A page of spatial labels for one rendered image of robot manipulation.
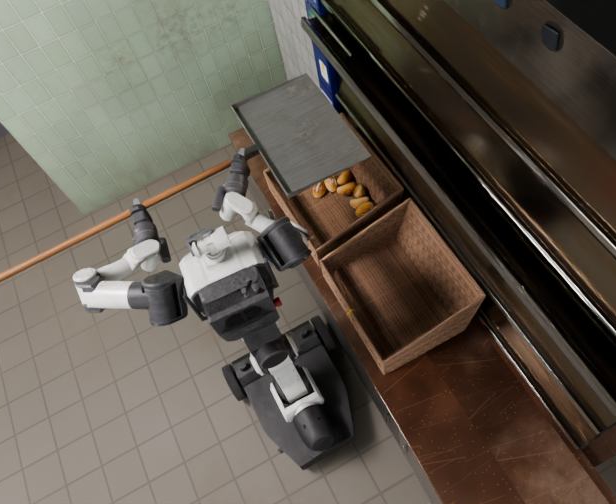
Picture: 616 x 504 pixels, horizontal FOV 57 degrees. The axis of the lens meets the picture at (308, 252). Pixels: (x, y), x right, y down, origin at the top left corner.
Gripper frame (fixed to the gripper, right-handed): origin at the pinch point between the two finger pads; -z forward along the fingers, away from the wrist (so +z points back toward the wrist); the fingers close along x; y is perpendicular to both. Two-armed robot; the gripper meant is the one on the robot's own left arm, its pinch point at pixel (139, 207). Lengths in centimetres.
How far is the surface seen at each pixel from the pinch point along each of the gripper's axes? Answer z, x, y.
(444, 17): 28, -61, 111
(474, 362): 86, 64, 103
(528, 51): 62, -74, 114
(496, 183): 63, -27, 112
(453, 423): 106, 64, 84
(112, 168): -121, 95, -36
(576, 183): 87, -54, 116
